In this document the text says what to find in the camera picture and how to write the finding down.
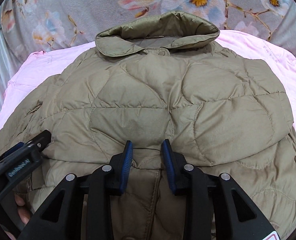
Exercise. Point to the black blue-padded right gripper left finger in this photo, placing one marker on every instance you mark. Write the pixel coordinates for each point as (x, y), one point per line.
(60, 215)

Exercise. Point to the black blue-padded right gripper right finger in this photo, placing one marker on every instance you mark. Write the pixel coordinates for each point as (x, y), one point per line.
(216, 206)

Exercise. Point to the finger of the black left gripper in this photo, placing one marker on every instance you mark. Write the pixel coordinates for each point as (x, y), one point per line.
(33, 149)

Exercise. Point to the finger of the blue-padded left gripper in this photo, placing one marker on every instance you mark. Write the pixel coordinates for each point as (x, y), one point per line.
(11, 150)

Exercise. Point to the olive quilted puffer jacket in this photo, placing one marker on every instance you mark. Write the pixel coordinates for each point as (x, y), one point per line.
(157, 78)

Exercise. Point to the person's left hand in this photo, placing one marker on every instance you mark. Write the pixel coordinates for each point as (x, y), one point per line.
(22, 214)

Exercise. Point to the pink printed sheet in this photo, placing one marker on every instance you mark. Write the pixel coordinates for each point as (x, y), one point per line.
(40, 65)

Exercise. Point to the grey floral bedspread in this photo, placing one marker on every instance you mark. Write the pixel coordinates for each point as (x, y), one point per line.
(34, 25)

